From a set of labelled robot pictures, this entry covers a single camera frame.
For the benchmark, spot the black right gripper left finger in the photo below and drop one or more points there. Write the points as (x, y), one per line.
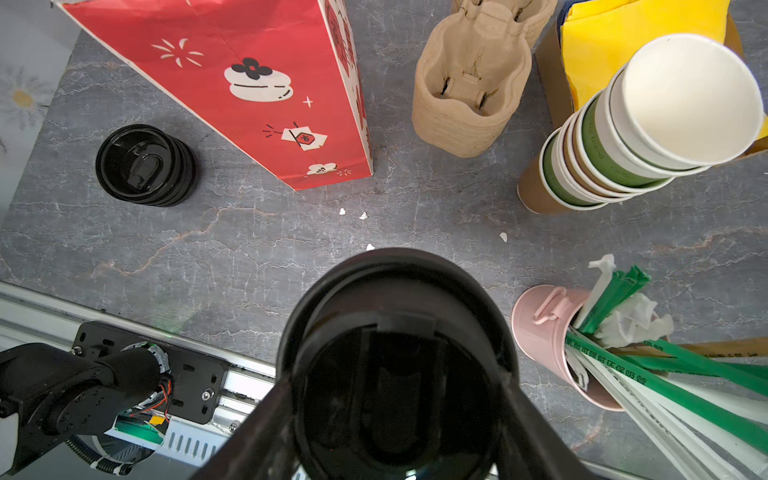
(263, 447)

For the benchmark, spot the stack of paper cups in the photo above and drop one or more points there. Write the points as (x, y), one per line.
(599, 156)

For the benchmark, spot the red white paper gift bag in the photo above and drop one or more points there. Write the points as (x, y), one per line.
(278, 79)

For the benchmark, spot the brown cardboard napkin box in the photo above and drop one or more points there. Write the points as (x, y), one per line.
(557, 88)

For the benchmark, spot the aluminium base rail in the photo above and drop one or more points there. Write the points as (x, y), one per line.
(214, 393)

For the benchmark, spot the yellow napkin stack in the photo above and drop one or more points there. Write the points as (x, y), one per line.
(642, 42)

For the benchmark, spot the dark blue napkin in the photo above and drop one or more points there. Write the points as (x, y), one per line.
(563, 14)

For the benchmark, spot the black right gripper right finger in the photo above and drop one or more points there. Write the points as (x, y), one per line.
(529, 447)

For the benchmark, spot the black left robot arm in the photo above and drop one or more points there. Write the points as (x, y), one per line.
(50, 397)

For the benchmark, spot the black plastic cup lid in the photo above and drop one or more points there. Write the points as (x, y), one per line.
(397, 358)

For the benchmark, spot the pink metal straw bucket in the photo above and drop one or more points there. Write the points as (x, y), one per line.
(539, 322)

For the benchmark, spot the stack of black lids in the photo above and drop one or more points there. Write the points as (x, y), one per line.
(140, 164)

